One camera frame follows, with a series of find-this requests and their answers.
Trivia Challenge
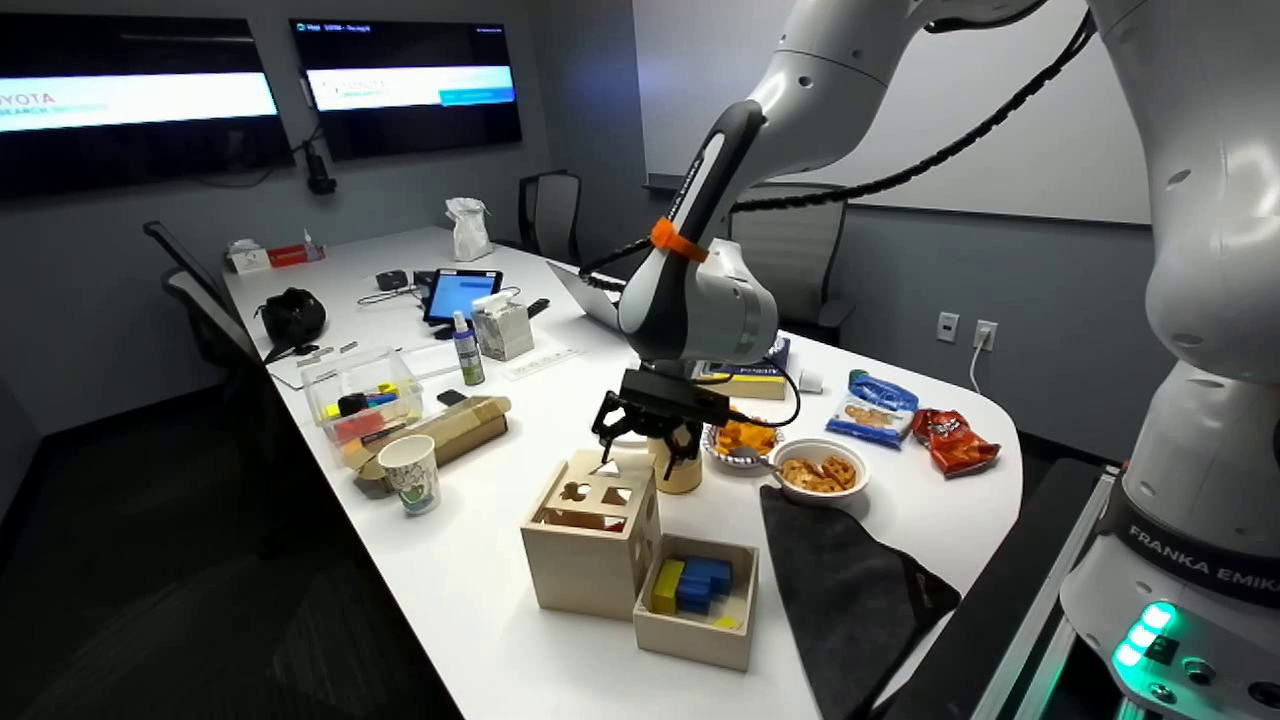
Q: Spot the tablet with blue screen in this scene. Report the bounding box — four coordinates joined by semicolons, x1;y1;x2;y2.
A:
418;265;508;327

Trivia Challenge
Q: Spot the small sanitiser bottle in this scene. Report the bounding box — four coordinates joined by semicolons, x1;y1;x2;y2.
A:
449;310;490;391

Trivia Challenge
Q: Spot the plate with orange snacks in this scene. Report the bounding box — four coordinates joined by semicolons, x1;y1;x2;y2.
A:
703;411;783;470

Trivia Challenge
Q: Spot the clear plastic marker container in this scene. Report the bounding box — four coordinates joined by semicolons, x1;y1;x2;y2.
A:
300;347;429;450

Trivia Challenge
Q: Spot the wooden toy box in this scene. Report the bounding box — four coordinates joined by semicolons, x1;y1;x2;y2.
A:
515;450;666;623

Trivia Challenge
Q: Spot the white and red box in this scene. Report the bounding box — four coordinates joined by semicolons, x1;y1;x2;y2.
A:
224;233;328;281

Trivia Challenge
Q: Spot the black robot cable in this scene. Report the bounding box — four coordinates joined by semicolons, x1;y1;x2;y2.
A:
578;8;1098;281

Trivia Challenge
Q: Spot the wooden shape sorter lid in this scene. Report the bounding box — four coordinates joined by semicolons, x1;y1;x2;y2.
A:
526;446;663;530

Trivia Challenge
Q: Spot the small open wooden tray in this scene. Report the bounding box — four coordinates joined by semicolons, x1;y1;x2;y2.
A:
626;530;763;674

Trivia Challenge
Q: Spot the wooden bottle shaped toy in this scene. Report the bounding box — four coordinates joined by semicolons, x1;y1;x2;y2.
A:
646;437;709;498

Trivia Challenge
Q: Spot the black office chair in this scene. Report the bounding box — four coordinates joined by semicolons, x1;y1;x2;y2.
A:
512;169;587;265
138;214;264;380

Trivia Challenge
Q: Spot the black wall camera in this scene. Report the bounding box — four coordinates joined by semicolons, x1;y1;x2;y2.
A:
296;129;341;200

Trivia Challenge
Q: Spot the yellow toy block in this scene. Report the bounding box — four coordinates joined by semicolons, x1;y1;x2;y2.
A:
644;552;693;620

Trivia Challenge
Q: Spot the white tissue box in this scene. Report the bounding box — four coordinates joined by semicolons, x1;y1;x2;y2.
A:
468;289;541;364

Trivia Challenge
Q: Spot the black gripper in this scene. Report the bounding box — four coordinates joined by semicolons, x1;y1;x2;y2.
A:
587;364;712;475

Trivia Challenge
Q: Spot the red snack bag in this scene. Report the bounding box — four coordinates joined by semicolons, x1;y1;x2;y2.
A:
908;403;1002;484

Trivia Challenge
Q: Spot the open grey laptop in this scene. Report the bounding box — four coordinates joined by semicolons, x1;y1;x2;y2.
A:
543;254;633;334

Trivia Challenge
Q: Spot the grey mesh office chair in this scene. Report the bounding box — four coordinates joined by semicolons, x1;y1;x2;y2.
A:
722;194;855;338

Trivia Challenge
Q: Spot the yellow and blue book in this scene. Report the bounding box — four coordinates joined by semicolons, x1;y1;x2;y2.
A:
693;331;794;403

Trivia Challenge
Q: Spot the blue toy block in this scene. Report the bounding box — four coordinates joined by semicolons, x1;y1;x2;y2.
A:
670;552;741;620

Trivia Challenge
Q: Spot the black cloth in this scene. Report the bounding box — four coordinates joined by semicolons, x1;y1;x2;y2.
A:
757;478;964;720

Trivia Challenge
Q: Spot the paper cup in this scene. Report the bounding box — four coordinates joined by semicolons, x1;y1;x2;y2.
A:
372;427;442;521

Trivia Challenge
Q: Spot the white bowl with crackers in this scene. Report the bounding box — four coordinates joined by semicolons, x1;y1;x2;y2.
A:
767;431;875;508

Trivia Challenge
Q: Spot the large wall monitor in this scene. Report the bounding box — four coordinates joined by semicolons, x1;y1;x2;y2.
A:
0;10;290;208
286;15;526;163

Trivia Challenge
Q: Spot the blue snack bag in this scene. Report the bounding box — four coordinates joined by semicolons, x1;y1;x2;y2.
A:
825;364;925;450

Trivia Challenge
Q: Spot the black round case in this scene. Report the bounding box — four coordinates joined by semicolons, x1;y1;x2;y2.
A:
256;285;332;358

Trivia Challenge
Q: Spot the white plastic bag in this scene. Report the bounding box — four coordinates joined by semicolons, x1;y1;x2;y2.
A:
440;190;495;267

